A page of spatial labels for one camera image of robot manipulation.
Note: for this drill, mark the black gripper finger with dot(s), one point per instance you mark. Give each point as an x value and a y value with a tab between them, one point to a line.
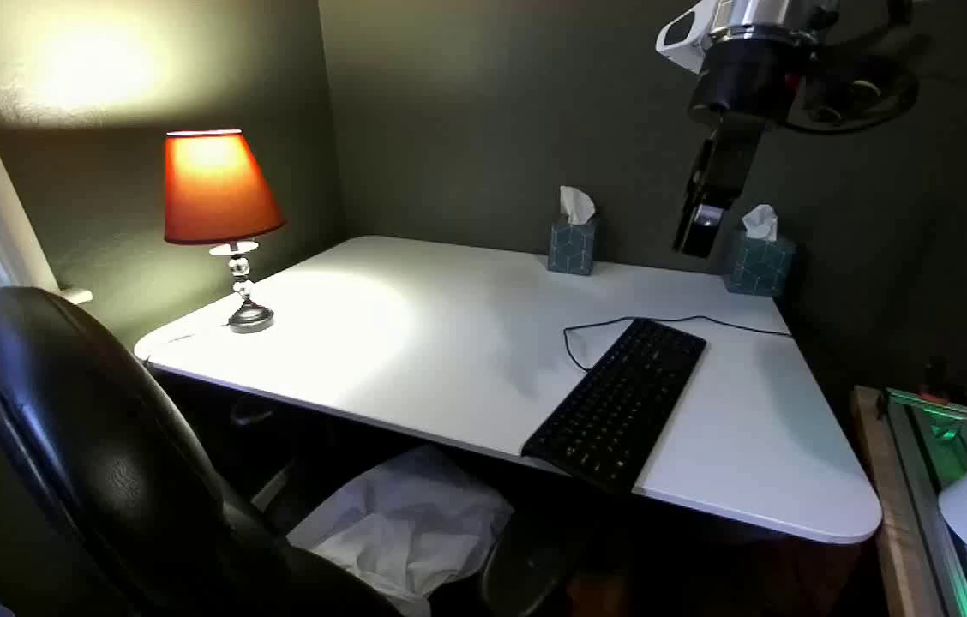
685	237
711	233

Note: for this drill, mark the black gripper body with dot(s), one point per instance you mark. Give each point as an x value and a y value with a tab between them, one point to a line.
725	159

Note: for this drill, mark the black computer keyboard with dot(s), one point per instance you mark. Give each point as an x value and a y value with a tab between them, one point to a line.
618	403

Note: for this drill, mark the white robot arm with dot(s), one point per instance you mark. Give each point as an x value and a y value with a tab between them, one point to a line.
752	44

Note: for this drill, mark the teal tissue box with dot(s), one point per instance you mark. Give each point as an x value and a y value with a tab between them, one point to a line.
571	241
759	261

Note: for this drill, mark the black computer mouse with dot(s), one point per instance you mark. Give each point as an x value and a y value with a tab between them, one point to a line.
530	564

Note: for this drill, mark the orange shade table lamp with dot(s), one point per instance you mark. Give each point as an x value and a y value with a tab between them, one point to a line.
218	193

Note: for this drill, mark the black leather office chair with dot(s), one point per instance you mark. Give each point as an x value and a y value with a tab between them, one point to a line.
107	458

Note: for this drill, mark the wooden frame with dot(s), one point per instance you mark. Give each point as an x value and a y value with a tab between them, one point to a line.
888	516

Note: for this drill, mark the green-lit metal rail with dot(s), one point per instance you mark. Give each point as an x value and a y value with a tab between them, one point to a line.
939	482

